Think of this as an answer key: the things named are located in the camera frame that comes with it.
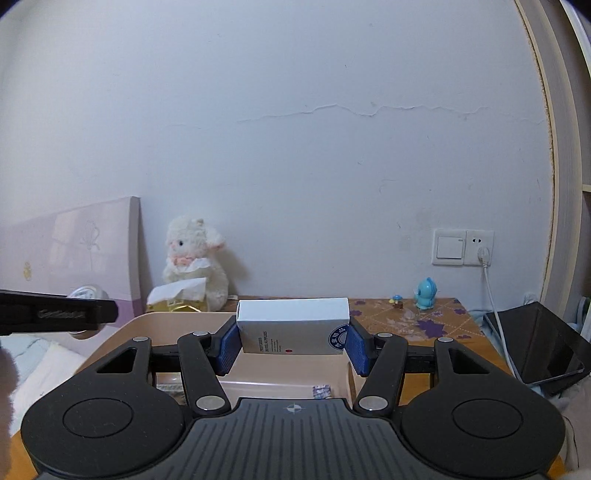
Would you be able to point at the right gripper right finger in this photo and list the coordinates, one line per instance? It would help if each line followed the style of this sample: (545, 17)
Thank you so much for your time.
(445, 410)

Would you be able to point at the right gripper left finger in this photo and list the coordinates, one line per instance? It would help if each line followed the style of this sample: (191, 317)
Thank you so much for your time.
(110, 420)

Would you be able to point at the white rectangular box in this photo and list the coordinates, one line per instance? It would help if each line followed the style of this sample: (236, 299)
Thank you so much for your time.
(293, 326)

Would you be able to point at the round silver metal tin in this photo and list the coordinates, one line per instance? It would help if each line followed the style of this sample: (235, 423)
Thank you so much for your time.
(88, 292)

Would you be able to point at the white pillow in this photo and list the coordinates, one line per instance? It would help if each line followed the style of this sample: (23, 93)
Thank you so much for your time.
(42, 365)

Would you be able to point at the blue white porcelain-pattern box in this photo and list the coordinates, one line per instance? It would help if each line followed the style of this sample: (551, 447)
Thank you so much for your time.
(171, 384)

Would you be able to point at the purple floral table mat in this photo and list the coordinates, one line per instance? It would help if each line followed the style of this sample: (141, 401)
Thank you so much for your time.
(448, 318)

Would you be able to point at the pink purple bed headboard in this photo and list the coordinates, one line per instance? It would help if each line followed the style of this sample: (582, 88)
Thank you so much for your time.
(91, 245)

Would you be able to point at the blue cartoon figurine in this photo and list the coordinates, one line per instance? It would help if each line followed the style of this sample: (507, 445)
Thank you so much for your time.
(425, 295)

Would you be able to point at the beige plastic storage bin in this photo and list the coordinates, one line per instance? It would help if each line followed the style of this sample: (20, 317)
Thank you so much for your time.
(252, 375)

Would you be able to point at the tiny mushroom figurine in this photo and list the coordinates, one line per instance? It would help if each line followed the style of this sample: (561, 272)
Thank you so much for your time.
(397, 302)

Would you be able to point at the white plush lamb toy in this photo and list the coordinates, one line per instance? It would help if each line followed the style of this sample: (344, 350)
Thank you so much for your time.
(191, 248)

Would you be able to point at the white wall switch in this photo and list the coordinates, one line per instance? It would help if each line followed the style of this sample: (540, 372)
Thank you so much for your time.
(448, 247)

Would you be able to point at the white wall socket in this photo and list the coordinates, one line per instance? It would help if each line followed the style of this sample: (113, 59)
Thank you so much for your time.
(477, 241)

